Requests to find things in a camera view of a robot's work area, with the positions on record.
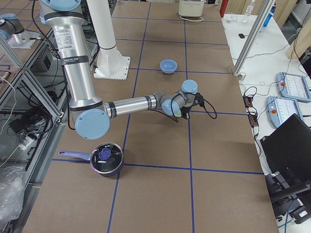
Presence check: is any black laptop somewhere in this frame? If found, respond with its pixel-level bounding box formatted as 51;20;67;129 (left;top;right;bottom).
260;114;311;181

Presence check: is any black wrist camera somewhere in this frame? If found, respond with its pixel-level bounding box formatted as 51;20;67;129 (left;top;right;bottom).
193;92;205;107

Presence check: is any aluminium frame post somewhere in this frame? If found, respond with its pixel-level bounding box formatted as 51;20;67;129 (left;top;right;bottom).
232;0;275;81

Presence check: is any far blue teach pendant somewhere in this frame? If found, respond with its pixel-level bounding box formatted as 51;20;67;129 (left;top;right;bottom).
276;72;311;102

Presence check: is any white toaster power cord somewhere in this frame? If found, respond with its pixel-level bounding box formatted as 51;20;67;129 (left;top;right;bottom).
181;15;205;23

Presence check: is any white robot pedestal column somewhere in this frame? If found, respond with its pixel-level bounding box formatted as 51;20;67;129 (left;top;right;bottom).
87;0;130;80

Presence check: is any blue bowl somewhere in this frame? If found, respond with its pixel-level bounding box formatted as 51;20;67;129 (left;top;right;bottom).
159;59;177;74

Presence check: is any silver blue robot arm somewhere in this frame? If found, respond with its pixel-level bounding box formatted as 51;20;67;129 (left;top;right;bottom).
39;0;198;140
0;13;39;49

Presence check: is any blue teach pendant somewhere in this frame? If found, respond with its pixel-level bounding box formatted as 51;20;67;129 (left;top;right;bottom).
276;72;311;102
267;96;304;128

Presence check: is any dark blue saucepan with lid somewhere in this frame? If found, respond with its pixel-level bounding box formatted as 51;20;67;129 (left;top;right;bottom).
58;142;124;177

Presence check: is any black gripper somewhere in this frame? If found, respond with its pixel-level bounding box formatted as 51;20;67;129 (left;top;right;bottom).
181;106;192;119

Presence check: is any chrome white toaster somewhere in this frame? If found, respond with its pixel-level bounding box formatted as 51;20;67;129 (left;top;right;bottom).
178;0;205;22

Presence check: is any clear plastic bag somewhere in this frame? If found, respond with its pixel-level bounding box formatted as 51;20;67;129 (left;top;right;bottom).
0;166;26;225

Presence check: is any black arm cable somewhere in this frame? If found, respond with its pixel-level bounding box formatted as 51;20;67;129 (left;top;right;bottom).
155;93;218;123

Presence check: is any near blue teach pendant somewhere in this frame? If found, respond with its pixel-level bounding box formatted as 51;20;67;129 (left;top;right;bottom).
267;96;304;128

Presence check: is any green bowl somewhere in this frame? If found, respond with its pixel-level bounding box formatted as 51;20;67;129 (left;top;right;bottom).
174;110;182;117

